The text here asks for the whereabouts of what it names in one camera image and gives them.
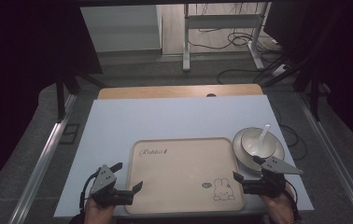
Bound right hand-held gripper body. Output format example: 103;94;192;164
242;156;304;199

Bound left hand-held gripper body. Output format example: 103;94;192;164
89;163;135;208

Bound grey bowl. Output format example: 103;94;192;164
232;127;286;175

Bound white bowl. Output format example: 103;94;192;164
240;127;277;160

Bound person's right hand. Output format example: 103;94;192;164
260;183;296;224

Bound person's left hand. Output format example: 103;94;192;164
83;197;117;224

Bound white spoon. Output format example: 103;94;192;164
247;123;272;157

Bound beige tray with rabbit drawing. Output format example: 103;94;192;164
124;137;247;216

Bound white table cover sheet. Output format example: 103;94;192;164
53;94;315;218

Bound black stand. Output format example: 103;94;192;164
53;69;114;123
292;69;322;121

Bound wooden table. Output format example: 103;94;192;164
97;83;264;101

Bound white power strip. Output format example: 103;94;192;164
271;63;289;77

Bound dark curtain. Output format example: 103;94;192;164
0;0;104;202
262;0;353;157

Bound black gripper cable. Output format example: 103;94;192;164
285;180;301;222
78;172;100;217

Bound black looped floor cable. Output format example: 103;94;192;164
271;105;309;161

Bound black floor bracket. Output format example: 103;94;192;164
59;122;81;146

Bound metal floor rail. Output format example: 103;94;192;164
7;92;79;224
295;92;353;224

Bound black floor cables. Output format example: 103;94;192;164
187;3;288;85

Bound white desk frame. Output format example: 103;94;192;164
182;2;273;73

